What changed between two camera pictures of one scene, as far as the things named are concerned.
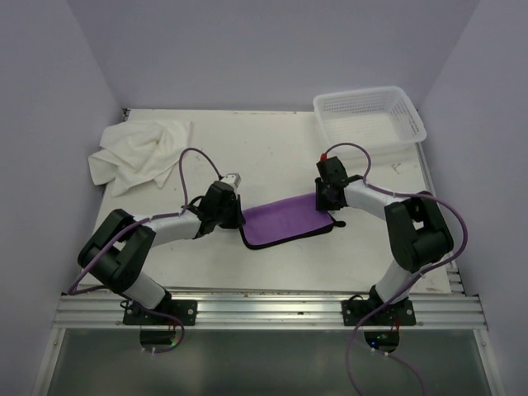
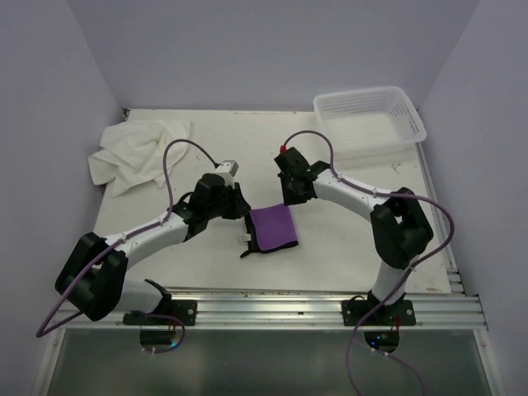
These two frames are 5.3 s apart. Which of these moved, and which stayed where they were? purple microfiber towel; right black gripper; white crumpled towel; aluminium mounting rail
Moved: right black gripper; purple microfiber towel
Stayed: aluminium mounting rail; white crumpled towel
